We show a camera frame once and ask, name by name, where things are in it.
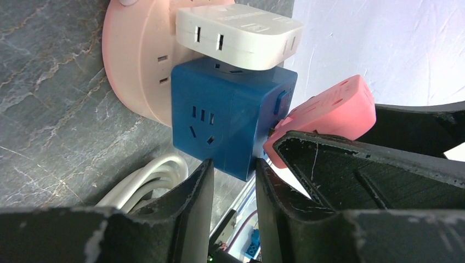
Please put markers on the pink round socket base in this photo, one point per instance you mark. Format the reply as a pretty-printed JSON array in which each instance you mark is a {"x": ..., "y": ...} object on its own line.
[{"x": 140, "y": 50}]

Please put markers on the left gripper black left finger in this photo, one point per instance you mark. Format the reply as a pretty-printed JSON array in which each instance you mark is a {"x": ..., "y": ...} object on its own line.
[{"x": 172, "y": 228}]

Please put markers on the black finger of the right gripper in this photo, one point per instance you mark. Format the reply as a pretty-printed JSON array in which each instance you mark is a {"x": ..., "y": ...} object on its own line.
[
  {"x": 343, "y": 174},
  {"x": 427, "y": 130}
]

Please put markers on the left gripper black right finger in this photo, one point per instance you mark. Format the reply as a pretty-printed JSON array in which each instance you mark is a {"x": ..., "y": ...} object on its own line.
[{"x": 293, "y": 228}]

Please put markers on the pink and blue block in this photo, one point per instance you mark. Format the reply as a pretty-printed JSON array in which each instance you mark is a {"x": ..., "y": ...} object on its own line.
[{"x": 346, "y": 109}]

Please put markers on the white flat plug adapter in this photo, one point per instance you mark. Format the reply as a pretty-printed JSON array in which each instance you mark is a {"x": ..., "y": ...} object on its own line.
[{"x": 239, "y": 35}]

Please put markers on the dark blue cube socket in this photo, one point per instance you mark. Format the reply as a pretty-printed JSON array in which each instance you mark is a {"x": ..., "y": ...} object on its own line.
[{"x": 224, "y": 113}]

